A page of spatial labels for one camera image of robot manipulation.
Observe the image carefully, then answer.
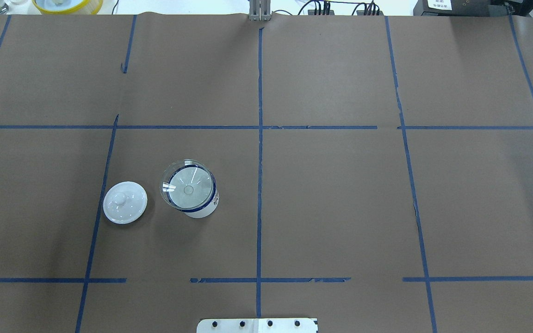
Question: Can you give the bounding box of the white enamel mug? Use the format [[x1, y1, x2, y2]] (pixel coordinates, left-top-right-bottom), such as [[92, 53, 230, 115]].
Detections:
[[166, 160, 220, 219]]

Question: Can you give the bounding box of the brown paper table cover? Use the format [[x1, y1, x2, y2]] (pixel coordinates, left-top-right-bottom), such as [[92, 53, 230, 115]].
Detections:
[[0, 12, 533, 333]]

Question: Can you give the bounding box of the aluminium frame post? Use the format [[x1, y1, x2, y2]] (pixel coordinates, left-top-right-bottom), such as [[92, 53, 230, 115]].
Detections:
[[248, 0, 272, 22]]

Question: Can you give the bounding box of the yellow rimmed bowl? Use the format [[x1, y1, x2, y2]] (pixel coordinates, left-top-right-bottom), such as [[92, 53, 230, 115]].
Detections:
[[31, 0, 104, 15]]

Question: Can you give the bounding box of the white mug lid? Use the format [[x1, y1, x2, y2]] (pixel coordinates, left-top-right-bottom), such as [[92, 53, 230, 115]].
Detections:
[[102, 181, 148, 225]]

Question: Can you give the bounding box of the black box with label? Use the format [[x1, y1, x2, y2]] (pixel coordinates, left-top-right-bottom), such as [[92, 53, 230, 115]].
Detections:
[[413, 0, 509, 17]]

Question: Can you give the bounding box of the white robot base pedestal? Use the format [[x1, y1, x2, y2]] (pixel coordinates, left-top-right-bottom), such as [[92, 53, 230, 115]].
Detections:
[[196, 318, 319, 333]]

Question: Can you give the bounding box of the clear glass funnel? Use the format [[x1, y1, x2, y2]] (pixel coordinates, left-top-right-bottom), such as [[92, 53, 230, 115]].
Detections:
[[160, 160, 215, 211]]

